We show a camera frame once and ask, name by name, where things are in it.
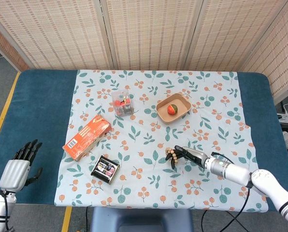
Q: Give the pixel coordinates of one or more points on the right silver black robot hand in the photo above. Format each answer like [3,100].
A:
[194,155]

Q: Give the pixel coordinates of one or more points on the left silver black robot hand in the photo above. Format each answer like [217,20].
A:
[14,174]

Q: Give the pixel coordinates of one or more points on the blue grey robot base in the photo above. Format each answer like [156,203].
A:
[141,220]

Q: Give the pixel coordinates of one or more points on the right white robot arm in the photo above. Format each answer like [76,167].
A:
[245,174]

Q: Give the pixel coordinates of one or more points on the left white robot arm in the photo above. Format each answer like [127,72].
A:
[0,210]

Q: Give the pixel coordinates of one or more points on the floral orange fruit tablecloth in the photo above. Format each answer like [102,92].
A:
[158,188]

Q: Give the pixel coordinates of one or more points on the beige rectangular tray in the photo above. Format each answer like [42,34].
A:
[173,110]

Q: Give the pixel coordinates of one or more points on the orange green toy fruit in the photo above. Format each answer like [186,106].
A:
[172,109]

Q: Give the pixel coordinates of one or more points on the blue table cover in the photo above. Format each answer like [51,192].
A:
[37,116]

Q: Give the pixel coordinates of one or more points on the orange biscuit carton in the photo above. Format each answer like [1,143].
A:
[88,137]

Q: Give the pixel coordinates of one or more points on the clear plastic box red items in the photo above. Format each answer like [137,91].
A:
[122,102]

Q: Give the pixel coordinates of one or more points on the black luncheon meat can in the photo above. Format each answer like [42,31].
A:
[105,169]

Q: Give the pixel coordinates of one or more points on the woven bamboo folding screen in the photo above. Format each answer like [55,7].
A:
[144,31]

